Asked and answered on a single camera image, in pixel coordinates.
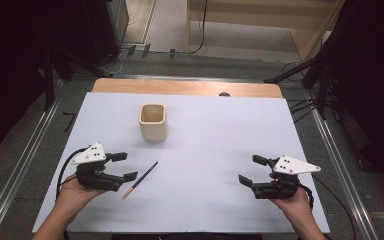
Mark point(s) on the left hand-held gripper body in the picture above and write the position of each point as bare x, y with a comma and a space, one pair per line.
96, 181

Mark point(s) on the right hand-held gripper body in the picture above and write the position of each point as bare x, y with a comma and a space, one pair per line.
276, 190

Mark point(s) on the black pencil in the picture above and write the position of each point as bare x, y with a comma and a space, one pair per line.
140, 180

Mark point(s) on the beige square cup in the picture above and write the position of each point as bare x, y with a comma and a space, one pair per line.
152, 131

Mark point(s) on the person's right hand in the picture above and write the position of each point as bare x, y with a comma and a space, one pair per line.
295, 206

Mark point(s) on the person's left hand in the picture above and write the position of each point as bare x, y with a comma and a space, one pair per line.
73, 198

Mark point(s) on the white table mat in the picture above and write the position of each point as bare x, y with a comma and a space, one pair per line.
206, 140

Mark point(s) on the dark round table grommet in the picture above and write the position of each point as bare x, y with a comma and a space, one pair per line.
224, 94

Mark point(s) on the wooden table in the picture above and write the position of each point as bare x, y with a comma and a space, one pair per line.
180, 87

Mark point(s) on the black tripod leg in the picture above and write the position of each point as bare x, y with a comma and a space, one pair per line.
290, 71

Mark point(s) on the black tape strip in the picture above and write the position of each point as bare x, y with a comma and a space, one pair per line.
131, 50

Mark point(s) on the dark cabinet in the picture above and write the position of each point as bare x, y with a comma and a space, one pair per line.
105, 30

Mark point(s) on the light wooden furniture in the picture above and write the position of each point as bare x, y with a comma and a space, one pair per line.
263, 20

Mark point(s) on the aluminium floor rail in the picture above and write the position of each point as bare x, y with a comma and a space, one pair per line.
341, 166
23, 156

